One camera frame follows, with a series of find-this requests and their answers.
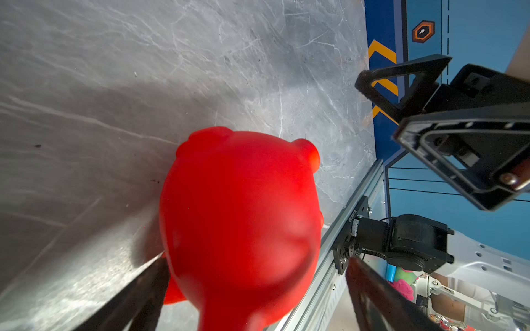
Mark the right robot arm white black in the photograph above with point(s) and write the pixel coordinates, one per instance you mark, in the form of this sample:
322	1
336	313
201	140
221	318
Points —
416	243

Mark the red piggy bank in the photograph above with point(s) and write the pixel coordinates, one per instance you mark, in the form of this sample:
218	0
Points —
241	225

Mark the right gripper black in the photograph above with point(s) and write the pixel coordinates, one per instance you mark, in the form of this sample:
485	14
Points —
475	133

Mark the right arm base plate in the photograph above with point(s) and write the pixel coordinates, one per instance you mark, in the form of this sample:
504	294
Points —
344	246

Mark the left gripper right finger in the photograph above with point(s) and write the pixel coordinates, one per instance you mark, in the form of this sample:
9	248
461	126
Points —
377	305

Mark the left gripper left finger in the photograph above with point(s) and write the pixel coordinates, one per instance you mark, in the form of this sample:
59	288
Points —
138	305

